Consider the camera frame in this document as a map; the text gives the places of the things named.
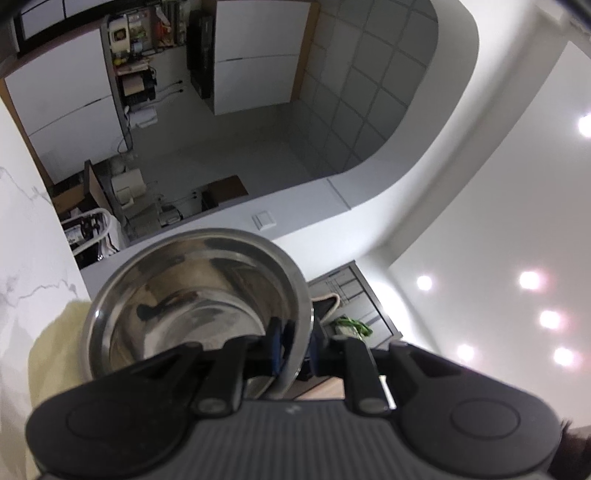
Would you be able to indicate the white countertop appliance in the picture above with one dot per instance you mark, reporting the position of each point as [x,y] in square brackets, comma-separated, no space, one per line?
[127,184]

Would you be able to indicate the small brown cardboard box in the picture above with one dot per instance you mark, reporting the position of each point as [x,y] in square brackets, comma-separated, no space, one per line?
[224,189]

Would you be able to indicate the green bag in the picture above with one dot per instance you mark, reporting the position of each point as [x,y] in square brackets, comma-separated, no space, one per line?
[354,326]

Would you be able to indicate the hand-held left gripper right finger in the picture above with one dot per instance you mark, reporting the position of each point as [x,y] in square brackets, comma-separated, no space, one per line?
[315,350]

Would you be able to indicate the white upper kitchen cabinets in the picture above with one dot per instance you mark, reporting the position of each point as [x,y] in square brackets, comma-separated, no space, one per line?
[258,50]

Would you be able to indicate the large open cardboard box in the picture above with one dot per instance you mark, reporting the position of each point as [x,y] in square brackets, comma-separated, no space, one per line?
[78,189]

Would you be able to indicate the yellow cleaning cloth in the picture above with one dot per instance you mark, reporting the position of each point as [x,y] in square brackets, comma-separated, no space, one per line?
[55,369]

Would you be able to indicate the white lower kitchen cabinet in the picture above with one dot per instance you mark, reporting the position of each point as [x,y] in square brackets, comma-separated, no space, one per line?
[60,115]

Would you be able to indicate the white light switch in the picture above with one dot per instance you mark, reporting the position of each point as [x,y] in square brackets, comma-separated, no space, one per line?
[264,220]

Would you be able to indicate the stainless steel bowl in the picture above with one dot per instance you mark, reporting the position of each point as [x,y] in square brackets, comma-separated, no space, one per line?
[194,295]

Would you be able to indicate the black-framed glass sliding door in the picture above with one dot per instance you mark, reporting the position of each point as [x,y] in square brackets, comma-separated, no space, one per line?
[369,83]

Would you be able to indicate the group of ceiling spotlights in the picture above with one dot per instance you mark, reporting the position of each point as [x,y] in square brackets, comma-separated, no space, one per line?
[529,280]

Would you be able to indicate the black range hood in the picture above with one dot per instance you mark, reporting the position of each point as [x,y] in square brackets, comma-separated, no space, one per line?
[201,55]

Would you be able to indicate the white rice cooker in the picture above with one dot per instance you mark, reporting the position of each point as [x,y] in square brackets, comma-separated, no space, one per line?
[117,34]

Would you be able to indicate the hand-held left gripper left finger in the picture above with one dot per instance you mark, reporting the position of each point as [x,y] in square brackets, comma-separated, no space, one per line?
[276,345]

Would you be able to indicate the white and black appliance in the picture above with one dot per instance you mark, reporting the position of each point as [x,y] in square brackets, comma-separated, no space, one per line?
[90,230]

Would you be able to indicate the white electric kettle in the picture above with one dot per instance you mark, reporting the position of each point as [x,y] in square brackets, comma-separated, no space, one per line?
[144,117]

